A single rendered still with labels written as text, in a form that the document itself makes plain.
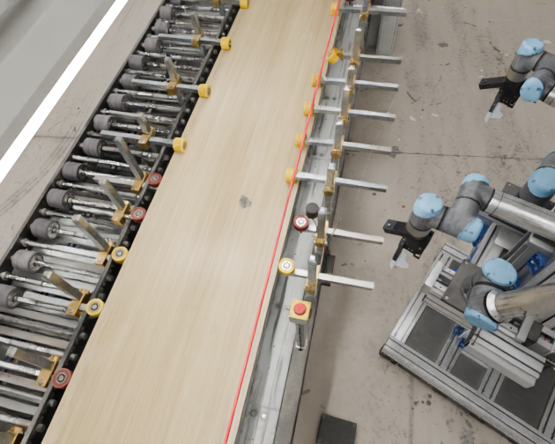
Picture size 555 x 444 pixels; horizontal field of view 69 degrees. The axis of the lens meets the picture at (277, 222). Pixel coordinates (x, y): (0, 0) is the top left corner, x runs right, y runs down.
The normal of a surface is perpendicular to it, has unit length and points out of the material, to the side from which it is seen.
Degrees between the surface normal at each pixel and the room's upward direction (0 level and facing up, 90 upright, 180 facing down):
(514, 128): 0
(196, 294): 0
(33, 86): 61
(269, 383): 0
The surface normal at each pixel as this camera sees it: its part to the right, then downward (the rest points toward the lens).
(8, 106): 0.82, -0.11
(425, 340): -0.06, -0.51
